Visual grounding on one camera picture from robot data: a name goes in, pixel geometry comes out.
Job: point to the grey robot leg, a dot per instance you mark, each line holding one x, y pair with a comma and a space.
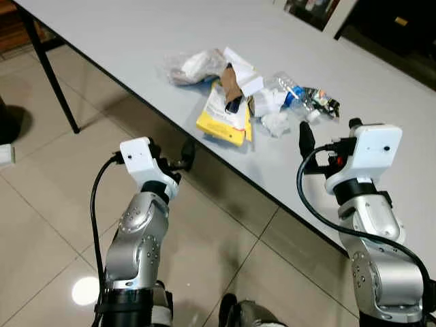
248, 315
162, 310

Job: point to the crumpled white tissue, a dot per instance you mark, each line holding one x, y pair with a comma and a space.
277, 124
269, 101

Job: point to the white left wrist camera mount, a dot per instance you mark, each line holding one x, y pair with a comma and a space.
136, 153

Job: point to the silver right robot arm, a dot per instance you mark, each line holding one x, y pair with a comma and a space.
381, 272

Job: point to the clear plastic bottle blue label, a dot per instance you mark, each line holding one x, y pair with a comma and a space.
296, 95

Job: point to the brown cardboard piece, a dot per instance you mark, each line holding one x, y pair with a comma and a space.
231, 82

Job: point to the yellow package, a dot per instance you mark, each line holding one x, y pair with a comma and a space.
221, 122

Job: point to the small white box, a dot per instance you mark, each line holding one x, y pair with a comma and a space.
5, 155

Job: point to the dark shiny snack wrapper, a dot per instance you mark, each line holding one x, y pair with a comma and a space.
323, 101

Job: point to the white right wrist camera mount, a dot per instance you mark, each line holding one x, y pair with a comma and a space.
375, 146

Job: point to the grey right robot leg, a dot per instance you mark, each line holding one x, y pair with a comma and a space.
248, 315

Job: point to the grey left robot leg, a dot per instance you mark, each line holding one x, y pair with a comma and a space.
162, 310

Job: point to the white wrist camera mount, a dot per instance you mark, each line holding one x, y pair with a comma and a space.
375, 146
136, 153

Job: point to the clear crumpled plastic bag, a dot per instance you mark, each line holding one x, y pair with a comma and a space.
194, 66

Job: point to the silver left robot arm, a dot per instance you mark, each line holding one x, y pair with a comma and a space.
139, 235

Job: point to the black round floor object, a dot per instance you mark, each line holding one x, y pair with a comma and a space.
8, 122

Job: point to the black table leg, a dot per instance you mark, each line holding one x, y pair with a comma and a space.
51, 75

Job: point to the dark cabinet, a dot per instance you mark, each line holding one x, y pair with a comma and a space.
392, 30

